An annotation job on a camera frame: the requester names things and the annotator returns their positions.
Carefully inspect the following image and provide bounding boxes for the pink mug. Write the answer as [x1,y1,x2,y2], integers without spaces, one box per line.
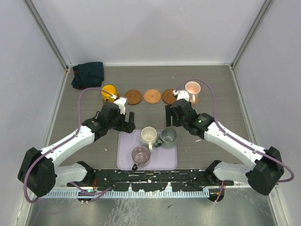
[185,81,201,101]

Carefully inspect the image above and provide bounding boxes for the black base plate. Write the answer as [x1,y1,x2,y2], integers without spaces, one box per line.
[75,169,222,192]

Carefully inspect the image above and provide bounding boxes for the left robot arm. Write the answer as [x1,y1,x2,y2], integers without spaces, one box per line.
[17,103,135,197]

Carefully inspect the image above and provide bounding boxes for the yellow mug black outside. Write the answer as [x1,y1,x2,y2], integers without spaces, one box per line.
[101,85,118,103]

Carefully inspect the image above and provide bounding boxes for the dark folded cloth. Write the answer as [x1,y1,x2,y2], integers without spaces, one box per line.
[71,62,104,89]

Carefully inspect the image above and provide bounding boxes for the lilac mug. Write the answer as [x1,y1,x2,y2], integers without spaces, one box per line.
[131,146,151,171]

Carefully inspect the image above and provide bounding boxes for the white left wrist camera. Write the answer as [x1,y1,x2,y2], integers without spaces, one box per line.
[111,95,128,115]

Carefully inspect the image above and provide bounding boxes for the lilac plastic tray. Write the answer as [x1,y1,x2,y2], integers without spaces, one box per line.
[117,129,177,170]

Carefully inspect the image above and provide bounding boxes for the white speckled mug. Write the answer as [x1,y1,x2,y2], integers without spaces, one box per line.
[140,127,158,152]

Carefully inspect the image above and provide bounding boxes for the woven rattan coaster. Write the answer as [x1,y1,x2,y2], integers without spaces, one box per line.
[190,97,199,105]
[144,89,161,104]

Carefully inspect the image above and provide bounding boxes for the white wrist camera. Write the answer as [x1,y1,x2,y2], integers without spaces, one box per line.
[111,95,128,115]
[173,90,190,102]

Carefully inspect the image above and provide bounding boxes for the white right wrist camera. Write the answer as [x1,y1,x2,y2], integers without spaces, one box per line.
[173,90,190,102]

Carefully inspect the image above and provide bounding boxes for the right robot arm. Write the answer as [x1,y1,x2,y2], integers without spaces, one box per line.
[165,99,284,195]

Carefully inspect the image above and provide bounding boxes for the brown wooden coaster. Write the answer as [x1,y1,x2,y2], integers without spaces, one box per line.
[124,89,142,105]
[162,89,176,105]
[103,94,120,104]

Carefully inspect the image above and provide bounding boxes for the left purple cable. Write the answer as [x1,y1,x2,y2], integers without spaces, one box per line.
[23,87,118,205]

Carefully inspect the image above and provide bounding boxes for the grey green mug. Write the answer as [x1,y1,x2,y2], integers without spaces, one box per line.
[154,128,177,148]

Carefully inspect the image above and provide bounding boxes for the aluminium frame rail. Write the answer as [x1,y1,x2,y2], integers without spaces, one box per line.
[23,168,279,189]

